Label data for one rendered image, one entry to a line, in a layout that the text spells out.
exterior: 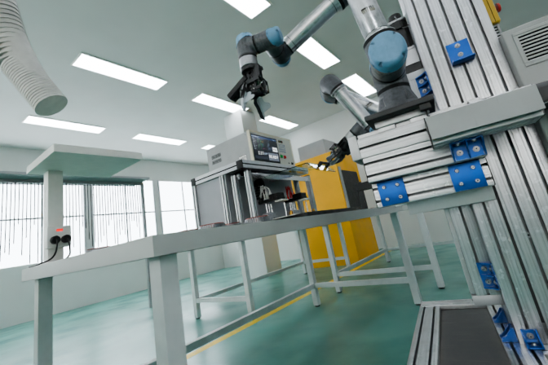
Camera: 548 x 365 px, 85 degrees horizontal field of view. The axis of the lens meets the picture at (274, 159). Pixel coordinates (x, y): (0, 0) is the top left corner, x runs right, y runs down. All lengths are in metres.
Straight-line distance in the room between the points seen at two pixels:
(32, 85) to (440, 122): 1.85
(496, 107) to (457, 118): 0.09
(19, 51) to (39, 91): 0.26
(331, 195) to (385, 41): 4.49
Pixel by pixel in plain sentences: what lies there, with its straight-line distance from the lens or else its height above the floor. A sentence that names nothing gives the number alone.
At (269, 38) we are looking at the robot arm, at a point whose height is 1.43.
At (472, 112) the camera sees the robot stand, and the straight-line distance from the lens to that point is 1.00.
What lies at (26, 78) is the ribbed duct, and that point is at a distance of 2.02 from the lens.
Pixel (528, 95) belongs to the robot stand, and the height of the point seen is 0.92.
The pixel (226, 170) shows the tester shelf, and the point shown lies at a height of 1.09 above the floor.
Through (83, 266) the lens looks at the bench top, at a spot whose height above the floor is 0.71.
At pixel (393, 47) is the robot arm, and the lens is 1.07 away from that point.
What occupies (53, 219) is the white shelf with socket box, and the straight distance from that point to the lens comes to 1.69.
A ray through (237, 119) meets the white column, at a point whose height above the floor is 3.10.
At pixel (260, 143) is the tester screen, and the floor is 1.24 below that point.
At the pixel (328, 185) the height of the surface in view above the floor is 1.37.
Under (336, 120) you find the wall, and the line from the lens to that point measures 7.60.
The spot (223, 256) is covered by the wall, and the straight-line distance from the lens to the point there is 9.91.
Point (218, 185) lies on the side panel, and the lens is 1.74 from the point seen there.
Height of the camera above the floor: 0.70
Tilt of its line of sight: 14 degrees up
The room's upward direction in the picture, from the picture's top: 11 degrees counter-clockwise
